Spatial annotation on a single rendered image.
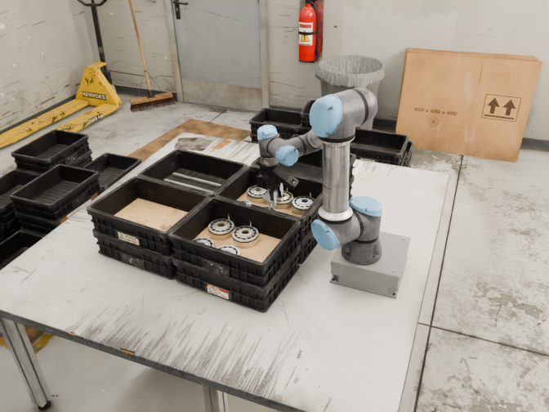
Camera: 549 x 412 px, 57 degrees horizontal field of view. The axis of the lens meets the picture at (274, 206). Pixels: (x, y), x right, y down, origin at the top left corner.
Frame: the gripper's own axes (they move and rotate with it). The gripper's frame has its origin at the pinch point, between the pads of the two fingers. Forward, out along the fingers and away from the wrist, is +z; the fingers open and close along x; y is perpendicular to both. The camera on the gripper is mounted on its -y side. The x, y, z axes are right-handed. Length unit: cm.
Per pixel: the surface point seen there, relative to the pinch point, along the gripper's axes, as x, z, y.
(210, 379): 81, 4, -17
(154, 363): 83, 5, 3
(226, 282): 48.8, -1.5, -4.5
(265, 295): 47, 1, -19
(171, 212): 23.8, -1.0, 38.1
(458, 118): -255, 90, -34
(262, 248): 28.7, -1.8, -8.2
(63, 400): 87, 74, 73
